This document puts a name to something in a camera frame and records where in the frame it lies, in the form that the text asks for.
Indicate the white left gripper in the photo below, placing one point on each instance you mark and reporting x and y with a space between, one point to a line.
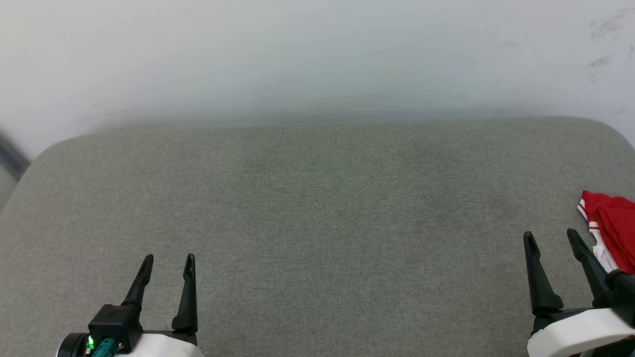
163 346

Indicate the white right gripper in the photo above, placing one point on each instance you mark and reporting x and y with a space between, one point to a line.
575 334

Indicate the red and white garment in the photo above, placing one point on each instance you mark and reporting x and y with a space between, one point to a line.
617 223

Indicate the grey fabric sofa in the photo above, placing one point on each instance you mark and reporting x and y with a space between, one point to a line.
317 223

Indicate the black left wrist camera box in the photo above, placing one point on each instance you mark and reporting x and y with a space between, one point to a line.
116 322

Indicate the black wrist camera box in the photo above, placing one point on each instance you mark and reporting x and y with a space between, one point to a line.
622 297
116 322

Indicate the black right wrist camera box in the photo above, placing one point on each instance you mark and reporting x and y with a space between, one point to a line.
622 297

